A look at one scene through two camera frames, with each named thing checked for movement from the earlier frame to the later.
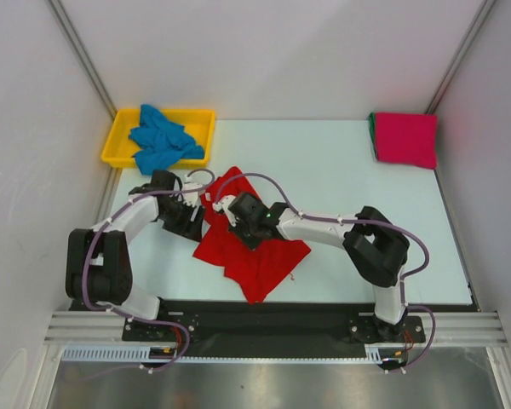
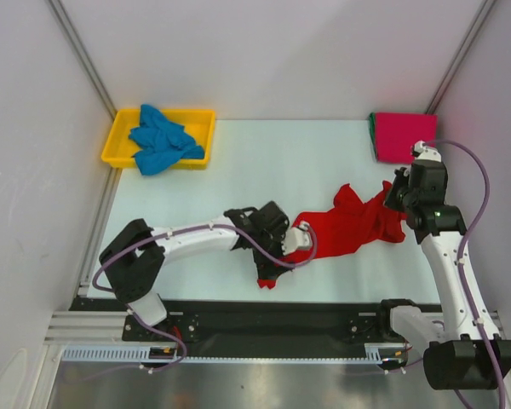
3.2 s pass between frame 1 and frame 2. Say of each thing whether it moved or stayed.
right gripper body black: moved
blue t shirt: stayed
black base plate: stayed
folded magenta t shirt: stayed
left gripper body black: moved
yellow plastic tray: stayed
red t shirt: moved
